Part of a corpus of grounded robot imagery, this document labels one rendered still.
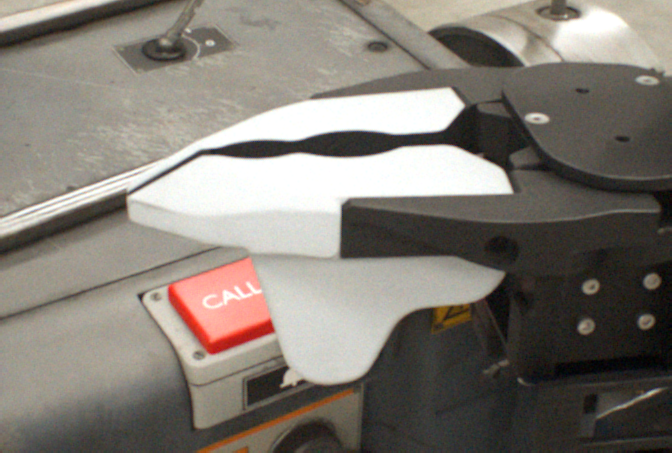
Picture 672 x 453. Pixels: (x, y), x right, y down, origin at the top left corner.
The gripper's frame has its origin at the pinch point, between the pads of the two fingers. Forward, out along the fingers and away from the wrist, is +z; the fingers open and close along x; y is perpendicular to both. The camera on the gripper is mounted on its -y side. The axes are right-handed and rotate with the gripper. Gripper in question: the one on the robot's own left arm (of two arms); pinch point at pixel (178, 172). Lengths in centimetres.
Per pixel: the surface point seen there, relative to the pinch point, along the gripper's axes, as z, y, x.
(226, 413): -2.7, 32.9, 32.9
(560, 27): -36, 25, 73
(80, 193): 6, 24, 46
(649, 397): -47, 63, 69
